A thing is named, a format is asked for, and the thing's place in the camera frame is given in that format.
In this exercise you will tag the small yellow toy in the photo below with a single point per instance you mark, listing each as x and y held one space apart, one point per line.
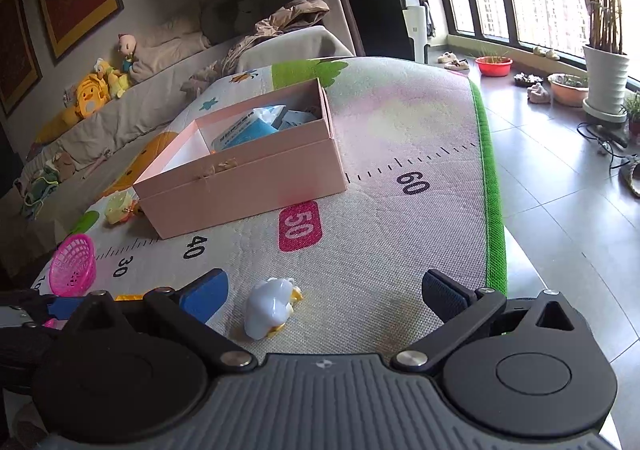
120 207

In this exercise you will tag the red plant basin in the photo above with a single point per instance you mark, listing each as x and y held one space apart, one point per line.
494 66

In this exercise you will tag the printed play mat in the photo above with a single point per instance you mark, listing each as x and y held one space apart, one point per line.
400 155

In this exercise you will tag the bamboo plant white pot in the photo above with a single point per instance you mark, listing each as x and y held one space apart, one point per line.
605 75

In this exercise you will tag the grey stone figurine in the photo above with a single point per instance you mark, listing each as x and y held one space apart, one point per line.
539 94

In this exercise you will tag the pink cardboard box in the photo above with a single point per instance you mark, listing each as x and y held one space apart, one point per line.
250 195

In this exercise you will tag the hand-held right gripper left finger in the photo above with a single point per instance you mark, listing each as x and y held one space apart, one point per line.
205 297

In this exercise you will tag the grey woven item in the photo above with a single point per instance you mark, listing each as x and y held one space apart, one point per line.
632 180

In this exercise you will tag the beige slipper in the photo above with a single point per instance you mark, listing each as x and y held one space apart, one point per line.
445 57
457 65

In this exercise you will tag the white duck toy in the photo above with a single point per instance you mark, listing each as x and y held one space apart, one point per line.
267 310

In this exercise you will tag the brown padded jacket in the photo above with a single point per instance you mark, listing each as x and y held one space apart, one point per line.
280 23

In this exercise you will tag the yellow building block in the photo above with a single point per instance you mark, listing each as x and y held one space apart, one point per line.
130 297

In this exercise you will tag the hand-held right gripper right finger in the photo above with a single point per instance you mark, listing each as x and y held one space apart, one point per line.
445 297

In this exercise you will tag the beige covered sofa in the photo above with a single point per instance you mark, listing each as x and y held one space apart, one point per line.
150 90

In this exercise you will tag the blue white tissue packet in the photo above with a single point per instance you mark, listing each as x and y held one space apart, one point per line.
245 130

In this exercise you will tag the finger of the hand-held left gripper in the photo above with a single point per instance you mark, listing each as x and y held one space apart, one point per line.
61 308

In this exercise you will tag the small dark planter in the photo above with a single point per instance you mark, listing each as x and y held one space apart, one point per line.
528 79

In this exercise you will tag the small white packet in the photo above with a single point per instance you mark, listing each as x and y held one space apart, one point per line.
300 119

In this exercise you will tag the small brown plush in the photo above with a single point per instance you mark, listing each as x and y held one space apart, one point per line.
63 164

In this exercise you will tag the green knitted item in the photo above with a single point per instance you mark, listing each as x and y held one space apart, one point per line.
40 190

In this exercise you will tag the pink toy strainer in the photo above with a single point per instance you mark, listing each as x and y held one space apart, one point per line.
75 265

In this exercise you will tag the beige round planter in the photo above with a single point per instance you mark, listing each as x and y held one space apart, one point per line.
568 91

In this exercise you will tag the small doll teal outfit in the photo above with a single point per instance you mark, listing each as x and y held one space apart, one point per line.
128 50

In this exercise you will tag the orange yellow duck plush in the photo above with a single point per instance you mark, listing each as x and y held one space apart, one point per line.
90 93

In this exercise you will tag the small green potted plant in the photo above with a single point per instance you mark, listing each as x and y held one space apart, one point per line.
633 115

